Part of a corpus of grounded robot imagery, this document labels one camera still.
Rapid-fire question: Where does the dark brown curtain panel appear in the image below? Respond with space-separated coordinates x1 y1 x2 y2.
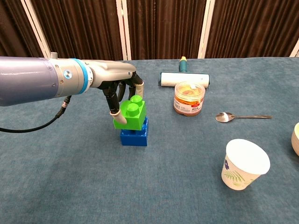
30 0 124 61
127 0 206 60
0 0 44 58
205 0 299 59

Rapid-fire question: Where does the blue table mat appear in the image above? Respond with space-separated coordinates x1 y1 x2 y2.
0 57 299 224

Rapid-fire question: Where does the white paper cup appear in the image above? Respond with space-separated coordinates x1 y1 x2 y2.
221 139 271 191

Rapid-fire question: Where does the green toy building block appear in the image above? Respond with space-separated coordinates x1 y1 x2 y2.
113 95 147 131

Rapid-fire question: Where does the blue toy building block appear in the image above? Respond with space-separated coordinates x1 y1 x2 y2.
120 116 149 147

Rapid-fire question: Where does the teal lint roller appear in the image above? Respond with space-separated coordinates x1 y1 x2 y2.
160 56 211 89

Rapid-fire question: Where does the metal spoon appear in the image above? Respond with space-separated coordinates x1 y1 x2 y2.
215 112 273 123

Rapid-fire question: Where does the cream bowl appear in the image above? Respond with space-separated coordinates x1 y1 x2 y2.
291 122 299 156

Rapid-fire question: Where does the clear plastic jar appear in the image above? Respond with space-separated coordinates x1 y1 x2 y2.
173 81 206 116

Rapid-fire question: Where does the white partition frame post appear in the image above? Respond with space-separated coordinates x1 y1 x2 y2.
20 0 52 59
197 0 215 59
115 0 132 61
289 38 299 58

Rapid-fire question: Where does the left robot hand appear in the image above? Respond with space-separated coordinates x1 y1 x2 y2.
87 60 144 124

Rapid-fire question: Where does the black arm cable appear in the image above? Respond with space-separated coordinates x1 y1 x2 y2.
0 95 72 133

